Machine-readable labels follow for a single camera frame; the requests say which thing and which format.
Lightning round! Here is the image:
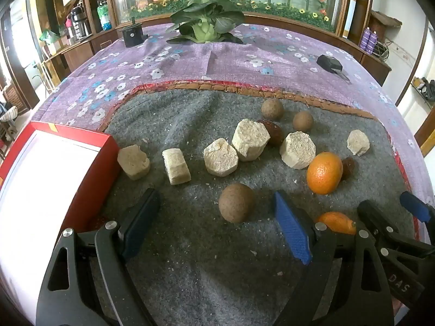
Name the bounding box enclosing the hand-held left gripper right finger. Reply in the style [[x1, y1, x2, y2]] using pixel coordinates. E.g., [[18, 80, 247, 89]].
[[272, 191, 394, 326]]

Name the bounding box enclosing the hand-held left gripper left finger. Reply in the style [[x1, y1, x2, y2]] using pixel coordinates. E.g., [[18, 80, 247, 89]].
[[36, 188, 161, 326]]

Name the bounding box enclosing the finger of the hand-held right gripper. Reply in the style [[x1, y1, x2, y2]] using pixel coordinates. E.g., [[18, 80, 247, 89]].
[[400, 191, 435, 223], [358, 200, 435, 313]]

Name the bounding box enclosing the orange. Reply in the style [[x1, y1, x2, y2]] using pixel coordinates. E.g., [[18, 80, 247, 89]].
[[316, 211, 357, 235], [306, 151, 343, 195]]

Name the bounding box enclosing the red date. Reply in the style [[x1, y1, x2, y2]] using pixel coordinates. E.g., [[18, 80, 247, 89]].
[[341, 158, 356, 181], [256, 119, 284, 147]]

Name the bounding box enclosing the rectangular beige cake block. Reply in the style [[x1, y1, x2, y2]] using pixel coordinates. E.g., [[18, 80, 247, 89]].
[[162, 148, 192, 186]]

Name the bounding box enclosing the brown longan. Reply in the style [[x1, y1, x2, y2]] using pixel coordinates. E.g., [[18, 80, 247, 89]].
[[218, 183, 256, 224], [293, 111, 314, 132], [261, 98, 285, 121]]

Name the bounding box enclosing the hexagonal beige cake chunk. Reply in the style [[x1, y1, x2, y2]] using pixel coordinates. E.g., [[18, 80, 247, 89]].
[[279, 131, 316, 170]]

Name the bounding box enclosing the red cardboard box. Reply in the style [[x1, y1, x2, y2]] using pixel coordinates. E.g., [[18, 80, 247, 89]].
[[0, 120, 120, 326]]

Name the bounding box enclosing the tall beige crumbly cake chunk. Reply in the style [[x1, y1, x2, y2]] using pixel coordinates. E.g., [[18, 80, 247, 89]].
[[232, 119, 271, 162]]

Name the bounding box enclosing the small beige cake chunk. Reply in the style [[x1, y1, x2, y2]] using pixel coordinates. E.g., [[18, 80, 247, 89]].
[[347, 129, 371, 157]]

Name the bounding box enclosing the grey felt mat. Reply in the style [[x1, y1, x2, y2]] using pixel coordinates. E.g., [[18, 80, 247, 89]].
[[92, 81, 422, 326]]

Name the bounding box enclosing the black key fob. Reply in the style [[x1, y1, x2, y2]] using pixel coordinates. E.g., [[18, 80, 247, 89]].
[[316, 54, 351, 82]]

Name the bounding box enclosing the purple floral tablecloth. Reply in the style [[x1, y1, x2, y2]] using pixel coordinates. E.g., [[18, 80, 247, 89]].
[[34, 23, 435, 218]]

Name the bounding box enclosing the wooden cabinet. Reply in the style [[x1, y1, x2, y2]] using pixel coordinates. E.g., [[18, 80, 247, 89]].
[[41, 24, 120, 83]]

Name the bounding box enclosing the black cylindrical device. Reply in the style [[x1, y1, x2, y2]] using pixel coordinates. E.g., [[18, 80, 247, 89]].
[[119, 17, 144, 48]]

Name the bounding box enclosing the green plastic bag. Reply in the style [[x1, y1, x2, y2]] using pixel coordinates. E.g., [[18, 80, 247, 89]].
[[39, 29, 65, 45]]

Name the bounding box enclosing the green blue bottle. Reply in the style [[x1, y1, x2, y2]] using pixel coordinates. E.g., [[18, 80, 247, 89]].
[[97, 0, 113, 31]]

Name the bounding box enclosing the black silver thermos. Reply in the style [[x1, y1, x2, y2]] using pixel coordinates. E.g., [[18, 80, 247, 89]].
[[70, 5, 86, 38]]

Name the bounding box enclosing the green bok choy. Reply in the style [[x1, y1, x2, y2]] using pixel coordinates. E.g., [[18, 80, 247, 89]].
[[166, 0, 246, 44]]

